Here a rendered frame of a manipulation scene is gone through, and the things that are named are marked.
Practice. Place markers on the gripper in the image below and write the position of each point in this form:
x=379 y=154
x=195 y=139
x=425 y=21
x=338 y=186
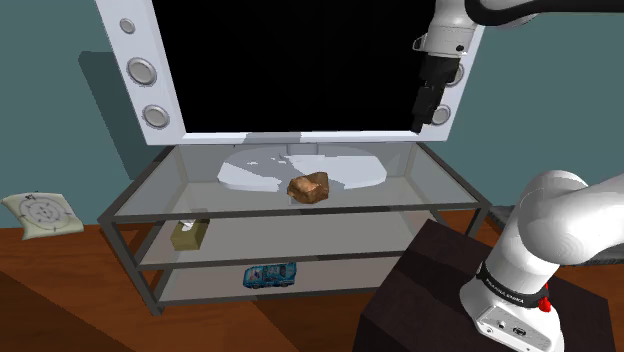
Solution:
x=436 y=73

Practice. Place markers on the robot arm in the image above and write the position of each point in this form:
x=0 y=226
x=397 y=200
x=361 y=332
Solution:
x=546 y=229

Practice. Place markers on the glass and metal television stand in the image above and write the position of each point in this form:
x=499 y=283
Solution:
x=419 y=192

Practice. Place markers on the brown bread loaf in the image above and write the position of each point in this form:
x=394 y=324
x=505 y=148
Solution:
x=308 y=188

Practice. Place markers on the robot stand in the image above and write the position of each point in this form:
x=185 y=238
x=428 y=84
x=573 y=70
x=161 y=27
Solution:
x=419 y=292

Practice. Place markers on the blue toy car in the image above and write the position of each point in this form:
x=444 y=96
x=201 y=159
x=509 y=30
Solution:
x=269 y=276

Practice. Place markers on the white framed television with speakers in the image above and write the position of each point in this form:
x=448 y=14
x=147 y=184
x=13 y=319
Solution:
x=163 y=63

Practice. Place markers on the olive tissue box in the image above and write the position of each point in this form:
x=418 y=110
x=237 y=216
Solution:
x=187 y=237

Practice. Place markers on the cream patterned cushion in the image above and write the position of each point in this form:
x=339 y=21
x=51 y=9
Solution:
x=44 y=214

